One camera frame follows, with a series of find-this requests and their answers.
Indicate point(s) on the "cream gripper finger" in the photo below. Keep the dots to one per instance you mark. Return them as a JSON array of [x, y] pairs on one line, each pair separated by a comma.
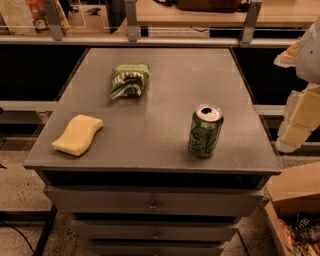
[[301, 118], [288, 57]]

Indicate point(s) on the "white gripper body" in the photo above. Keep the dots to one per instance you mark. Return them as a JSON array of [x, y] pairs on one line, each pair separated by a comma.
[[310, 56]]

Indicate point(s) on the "green jalapeno chip bag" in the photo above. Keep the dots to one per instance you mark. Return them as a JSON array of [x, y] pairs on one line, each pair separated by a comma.
[[129, 80]]

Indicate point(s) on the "green soda can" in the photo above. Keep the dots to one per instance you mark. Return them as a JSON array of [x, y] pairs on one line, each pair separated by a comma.
[[207, 121]]

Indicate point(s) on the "cardboard box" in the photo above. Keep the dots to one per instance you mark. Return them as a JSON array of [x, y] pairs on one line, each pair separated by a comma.
[[296, 189]]

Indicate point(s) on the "snack bags in box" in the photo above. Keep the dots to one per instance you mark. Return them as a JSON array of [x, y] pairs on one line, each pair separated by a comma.
[[302, 234]]

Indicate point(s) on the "background wooden table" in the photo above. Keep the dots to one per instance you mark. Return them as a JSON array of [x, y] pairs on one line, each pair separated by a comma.
[[273, 13]]

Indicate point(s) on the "grey drawer cabinet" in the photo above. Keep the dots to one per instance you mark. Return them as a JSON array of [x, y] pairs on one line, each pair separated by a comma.
[[138, 190]]

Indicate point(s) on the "yellow sponge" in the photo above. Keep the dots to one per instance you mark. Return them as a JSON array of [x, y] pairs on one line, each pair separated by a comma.
[[78, 135]]

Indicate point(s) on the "orange packaged item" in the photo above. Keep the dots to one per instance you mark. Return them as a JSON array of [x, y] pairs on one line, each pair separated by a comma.
[[39, 16]]

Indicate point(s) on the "metal railing frame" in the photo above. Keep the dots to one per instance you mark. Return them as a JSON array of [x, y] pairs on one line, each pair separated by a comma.
[[17, 28]]

